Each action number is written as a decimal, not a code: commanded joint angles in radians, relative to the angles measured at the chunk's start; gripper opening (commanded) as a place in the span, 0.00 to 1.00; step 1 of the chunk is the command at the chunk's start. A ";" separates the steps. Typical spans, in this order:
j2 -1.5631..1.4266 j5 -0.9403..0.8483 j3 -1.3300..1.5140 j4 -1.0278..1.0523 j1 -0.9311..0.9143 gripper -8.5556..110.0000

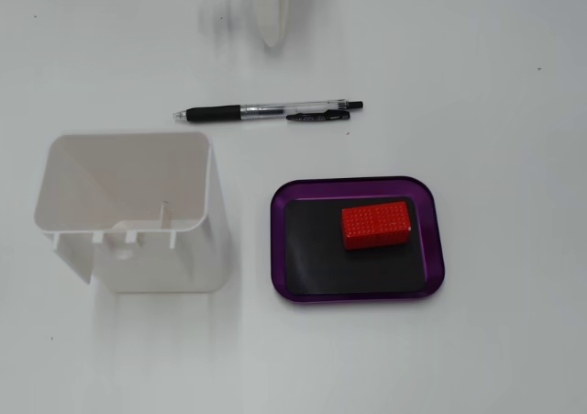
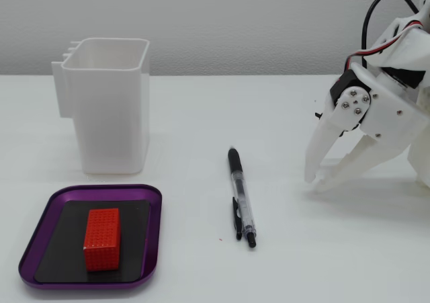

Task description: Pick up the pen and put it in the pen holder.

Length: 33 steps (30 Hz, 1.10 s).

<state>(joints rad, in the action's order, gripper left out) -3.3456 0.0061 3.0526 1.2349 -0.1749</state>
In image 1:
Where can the purple metal tray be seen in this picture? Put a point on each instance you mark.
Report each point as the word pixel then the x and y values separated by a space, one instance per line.
pixel 277 249

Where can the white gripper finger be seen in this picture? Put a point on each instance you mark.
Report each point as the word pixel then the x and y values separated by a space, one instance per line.
pixel 271 10

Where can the black clear ballpoint pen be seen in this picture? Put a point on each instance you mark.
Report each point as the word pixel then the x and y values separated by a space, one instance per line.
pixel 215 113

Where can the black tray mat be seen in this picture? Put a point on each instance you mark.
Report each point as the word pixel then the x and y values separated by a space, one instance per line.
pixel 321 258

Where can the white plastic pen holder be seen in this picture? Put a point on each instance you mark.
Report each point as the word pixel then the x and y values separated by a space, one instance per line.
pixel 160 267

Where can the red studded block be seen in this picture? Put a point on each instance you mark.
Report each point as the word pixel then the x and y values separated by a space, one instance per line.
pixel 376 226

